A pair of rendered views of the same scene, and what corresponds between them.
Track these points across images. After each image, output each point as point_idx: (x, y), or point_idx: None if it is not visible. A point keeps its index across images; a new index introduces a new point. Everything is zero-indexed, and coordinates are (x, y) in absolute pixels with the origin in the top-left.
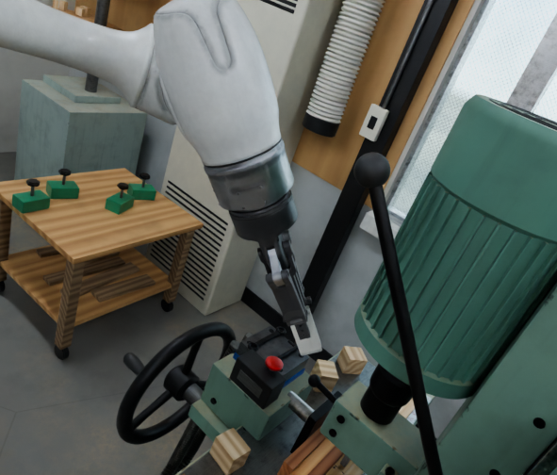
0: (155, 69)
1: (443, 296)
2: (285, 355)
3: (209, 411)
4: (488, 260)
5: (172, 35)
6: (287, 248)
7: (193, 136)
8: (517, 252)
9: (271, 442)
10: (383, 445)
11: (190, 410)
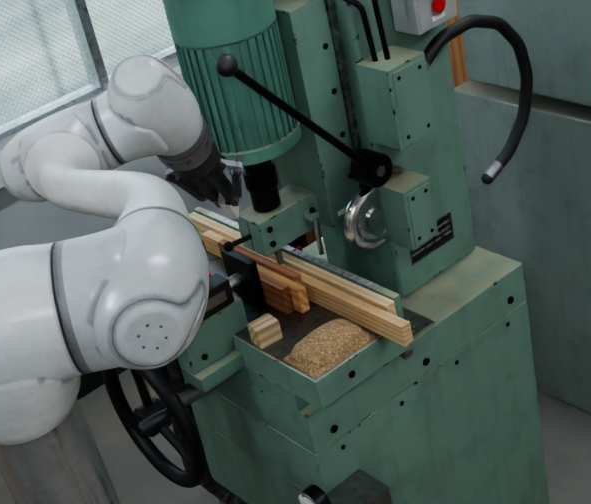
0: (97, 149)
1: (270, 89)
2: None
3: (208, 368)
4: (270, 52)
5: (168, 92)
6: None
7: (188, 135)
8: (273, 37)
9: (249, 317)
10: (294, 207)
11: (204, 385)
